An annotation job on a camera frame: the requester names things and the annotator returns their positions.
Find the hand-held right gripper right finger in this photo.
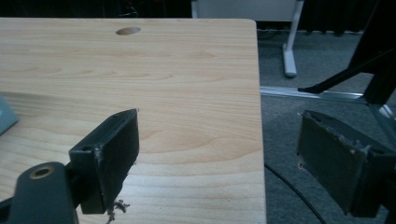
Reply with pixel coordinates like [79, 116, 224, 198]
[295, 109, 396, 218]

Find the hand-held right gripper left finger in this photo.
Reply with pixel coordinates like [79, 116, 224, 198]
[68, 107, 140, 216]

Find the grey-blue flat object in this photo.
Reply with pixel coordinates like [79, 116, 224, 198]
[0, 94, 21, 136]

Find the black tripod stand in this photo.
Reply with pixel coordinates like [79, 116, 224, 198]
[297, 0, 396, 105]

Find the black cable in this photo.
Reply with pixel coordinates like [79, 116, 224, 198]
[263, 161, 329, 224]

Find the silver metal rail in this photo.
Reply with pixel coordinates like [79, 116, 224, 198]
[260, 86, 396, 147]

